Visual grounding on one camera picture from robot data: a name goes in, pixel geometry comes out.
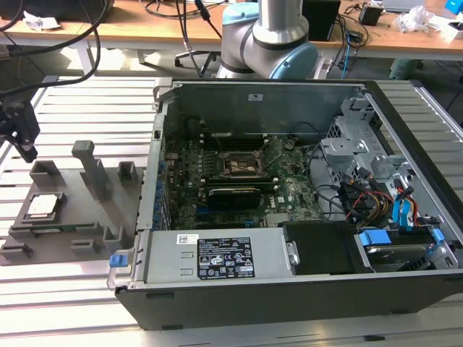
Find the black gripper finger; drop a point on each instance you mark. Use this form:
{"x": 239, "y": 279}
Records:
{"x": 23, "y": 123}

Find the silver CPU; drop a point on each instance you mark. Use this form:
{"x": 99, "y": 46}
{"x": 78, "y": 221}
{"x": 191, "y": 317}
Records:
{"x": 42, "y": 205}

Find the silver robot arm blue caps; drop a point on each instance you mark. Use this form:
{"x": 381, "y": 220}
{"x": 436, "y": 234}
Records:
{"x": 278, "y": 21}

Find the CPU socket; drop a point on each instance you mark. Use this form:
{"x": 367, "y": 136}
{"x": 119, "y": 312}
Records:
{"x": 238, "y": 164}

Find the crumpled white paper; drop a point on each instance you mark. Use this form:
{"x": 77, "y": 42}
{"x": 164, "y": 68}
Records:
{"x": 40, "y": 22}

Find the grey parts rack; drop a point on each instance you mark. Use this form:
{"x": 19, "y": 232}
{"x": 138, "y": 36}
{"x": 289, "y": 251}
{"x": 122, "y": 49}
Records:
{"x": 72, "y": 217}

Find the black bag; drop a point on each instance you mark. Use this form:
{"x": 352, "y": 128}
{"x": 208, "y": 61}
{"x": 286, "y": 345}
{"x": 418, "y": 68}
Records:
{"x": 54, "y": 9}

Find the blue case latch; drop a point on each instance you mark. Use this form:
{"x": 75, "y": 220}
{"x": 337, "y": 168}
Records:
{"x": 117, "y": 261}

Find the office chair base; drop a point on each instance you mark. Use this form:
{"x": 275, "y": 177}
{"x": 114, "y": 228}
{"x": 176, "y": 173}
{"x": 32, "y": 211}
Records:
{"x": 191, "y": 55}

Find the grey power supply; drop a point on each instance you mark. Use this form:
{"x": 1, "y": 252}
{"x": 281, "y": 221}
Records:
{"x": 162, "y": 253}

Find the black RAM slot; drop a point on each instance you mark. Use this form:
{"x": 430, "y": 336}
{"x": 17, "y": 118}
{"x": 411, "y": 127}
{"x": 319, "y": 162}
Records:
{"x": 238, "y": 179}
{"x": 235, "y": 145}
{"x": 269, "y": 188}
{"x": 235, "y": 136}

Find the black graphics card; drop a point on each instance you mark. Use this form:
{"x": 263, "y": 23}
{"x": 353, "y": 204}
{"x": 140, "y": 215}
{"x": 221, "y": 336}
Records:
{"x": 233, "y": 199}

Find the coin cell battery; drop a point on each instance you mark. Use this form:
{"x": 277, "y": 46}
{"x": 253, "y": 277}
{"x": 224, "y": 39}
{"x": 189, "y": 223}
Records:
{"x": 288, "y": 145}

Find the silver chipset heatsink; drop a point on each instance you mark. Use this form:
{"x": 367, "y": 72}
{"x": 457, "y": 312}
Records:
{"x": 276, "y": 219}

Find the green motherboard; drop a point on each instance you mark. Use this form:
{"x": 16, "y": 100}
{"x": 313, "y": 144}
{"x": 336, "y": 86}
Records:
{"x": 296, "y": 173}

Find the black open PC case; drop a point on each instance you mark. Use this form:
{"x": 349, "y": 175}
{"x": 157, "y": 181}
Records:
{"x": 253, "y": 307}

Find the pale blue teach pendant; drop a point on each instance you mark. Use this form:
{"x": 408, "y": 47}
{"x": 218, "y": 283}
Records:
{"x": 323, "y": 68}

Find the black plastic shroud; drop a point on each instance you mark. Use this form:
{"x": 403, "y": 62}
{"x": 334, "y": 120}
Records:
{"x": 318, "y": 249}

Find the silver metal drive cage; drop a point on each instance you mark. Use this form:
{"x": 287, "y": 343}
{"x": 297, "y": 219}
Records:
{"x": 343, "y": 148}

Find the small black box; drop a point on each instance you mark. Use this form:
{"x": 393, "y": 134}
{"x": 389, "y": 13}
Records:
{"x": 369, "y": 16}

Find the hard disk in blue carrier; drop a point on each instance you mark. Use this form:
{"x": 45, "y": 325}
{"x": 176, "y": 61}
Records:
{"x": 376, "y": 240}

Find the pale green bin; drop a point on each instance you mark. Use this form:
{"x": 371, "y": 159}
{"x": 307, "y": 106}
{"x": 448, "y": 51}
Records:
{"x": 405, "y": 68}

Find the grey laptop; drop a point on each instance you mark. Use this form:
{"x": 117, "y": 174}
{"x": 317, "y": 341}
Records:
{"x": 401, "y": 3}

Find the clear plastic bag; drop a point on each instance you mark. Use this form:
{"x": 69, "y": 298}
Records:
{"x": 416, "y": 18}

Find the white box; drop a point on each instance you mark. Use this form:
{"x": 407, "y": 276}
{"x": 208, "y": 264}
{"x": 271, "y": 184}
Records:
{"x": 457, "y": 30}

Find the blue box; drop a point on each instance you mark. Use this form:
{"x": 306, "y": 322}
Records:
{"x": 455, "y": 5}

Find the wooden desk white frame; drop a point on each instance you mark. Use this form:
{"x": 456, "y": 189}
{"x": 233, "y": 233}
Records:
{"x": 126, "y": 32}

